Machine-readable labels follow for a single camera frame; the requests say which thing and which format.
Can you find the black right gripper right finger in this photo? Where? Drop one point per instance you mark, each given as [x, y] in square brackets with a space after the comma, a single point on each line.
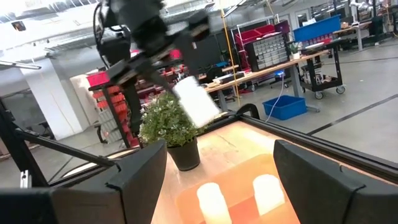
[335, 202]

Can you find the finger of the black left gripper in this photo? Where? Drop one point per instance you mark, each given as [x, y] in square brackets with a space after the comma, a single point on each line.
[157, 74]
[190, 56]

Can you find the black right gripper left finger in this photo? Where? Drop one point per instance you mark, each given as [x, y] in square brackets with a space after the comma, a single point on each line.
[77, 205]

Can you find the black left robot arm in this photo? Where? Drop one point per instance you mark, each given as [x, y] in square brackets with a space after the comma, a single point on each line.
[146, 18]

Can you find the orange translucent plastic basket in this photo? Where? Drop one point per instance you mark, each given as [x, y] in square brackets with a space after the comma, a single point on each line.
[239, 174]

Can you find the red plastic bin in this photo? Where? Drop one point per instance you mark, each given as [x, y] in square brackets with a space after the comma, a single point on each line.
[265, 29]
[247, 36]
[98, 79]

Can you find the yellow pole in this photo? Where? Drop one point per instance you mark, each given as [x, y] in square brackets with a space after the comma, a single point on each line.
[230, 56]

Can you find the artificial plant in black pot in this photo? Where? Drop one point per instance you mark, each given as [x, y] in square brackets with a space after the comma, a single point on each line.
[168, 121]

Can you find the long wooden workbench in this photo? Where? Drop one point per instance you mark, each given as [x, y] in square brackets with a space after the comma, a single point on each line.
[264, 73]

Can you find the grey small-parts drawer cabinet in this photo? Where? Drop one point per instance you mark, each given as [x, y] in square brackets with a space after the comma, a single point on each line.
[269, 51]

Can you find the dark purple box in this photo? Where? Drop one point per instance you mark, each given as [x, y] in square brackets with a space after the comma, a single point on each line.
[282, 27]

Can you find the small potted plant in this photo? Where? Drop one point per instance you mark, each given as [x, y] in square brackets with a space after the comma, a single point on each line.
[294, 51]

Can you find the blue plastic floor bin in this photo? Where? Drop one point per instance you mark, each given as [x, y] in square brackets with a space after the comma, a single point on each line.
[284, 109]

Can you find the long ceiling light fixture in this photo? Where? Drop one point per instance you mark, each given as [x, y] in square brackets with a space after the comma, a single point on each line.
[18, 65]

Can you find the black wheeled cart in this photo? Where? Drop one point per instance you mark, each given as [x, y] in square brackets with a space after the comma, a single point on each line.
[323, 84]

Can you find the large blue plastic bin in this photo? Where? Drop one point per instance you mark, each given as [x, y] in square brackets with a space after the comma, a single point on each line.
[317, 28]

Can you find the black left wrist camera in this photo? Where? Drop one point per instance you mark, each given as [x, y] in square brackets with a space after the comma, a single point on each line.
[114, 49]

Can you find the black metal table frame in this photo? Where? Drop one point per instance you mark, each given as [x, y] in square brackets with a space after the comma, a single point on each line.
[342, 152]

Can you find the silver aluminium bracket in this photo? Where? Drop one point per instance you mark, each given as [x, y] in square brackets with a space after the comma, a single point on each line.
[25, 180]

